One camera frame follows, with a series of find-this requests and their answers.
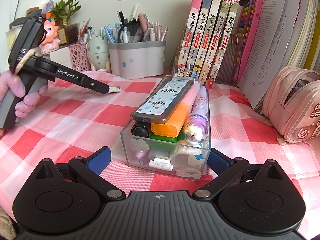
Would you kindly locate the orange cap pink highlighter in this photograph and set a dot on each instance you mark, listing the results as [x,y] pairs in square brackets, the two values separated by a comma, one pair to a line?
[175,123]

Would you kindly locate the green cap highlighter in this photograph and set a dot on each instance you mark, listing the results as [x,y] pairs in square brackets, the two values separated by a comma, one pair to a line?
[164,143]

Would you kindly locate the left gloved hand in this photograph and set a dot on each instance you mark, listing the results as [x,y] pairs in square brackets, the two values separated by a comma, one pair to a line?
[12,82]

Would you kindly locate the light purple pen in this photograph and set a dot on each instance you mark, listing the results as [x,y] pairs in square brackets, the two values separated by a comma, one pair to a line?
[142,155]

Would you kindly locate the stack of printed papers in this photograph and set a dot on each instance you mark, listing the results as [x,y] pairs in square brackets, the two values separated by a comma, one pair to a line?
[274,35]

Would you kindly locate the pink spine comic book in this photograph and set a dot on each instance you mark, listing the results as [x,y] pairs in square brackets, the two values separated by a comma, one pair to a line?
[183,49]

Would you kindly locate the black grey marker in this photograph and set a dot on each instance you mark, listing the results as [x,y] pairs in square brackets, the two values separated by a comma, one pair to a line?
[141,129]

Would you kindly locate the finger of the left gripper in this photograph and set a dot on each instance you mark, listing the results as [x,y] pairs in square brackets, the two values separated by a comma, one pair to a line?
[94,85]

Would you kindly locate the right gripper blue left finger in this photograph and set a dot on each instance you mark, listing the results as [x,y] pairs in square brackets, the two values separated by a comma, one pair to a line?
[88,172]

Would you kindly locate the striped spine comic book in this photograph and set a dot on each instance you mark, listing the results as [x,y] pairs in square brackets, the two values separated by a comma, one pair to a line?
[215,39]

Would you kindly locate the clear plastic organizer box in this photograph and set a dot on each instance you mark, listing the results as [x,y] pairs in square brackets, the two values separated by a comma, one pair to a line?
[159,160]

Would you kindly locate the pink lion toy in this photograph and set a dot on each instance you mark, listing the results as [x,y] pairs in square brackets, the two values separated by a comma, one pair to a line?
[51,41]

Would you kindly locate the blue spine comic book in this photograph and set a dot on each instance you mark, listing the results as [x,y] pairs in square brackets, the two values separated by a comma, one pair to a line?
[201,24]

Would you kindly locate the white spine comic book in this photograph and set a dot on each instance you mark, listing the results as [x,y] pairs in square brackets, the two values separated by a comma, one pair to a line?
[223,41]

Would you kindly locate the green eggshell pen holder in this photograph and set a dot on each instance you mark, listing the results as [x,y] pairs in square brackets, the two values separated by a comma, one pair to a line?
[98,54]

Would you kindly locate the potted bamboo plant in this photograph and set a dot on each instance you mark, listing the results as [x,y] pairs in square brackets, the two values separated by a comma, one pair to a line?
[62,12]

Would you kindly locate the cream spine comic book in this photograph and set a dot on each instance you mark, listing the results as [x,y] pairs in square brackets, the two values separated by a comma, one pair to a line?
[207,34]

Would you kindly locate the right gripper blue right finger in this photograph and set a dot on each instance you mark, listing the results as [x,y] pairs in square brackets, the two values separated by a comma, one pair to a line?
[228,171]

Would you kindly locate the grey white pen holder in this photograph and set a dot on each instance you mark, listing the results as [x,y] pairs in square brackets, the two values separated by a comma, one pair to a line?
[137,60]

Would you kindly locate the purple cartoon pen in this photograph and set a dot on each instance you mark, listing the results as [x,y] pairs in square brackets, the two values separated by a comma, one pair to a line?
[195,128]

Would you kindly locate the black magnifying glass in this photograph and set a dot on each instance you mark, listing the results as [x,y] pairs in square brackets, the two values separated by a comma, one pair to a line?
[134,33]

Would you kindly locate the white drawer organizer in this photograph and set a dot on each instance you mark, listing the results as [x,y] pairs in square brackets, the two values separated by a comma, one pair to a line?
[61,56]

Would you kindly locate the pink pencil case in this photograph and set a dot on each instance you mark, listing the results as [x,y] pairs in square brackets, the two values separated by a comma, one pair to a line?
[292,104]

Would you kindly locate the pink mesh pen holder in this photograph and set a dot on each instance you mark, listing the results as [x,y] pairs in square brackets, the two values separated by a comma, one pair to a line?
[79,60]

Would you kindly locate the pink abacus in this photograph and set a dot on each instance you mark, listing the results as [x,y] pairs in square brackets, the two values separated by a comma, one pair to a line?
[245,34]

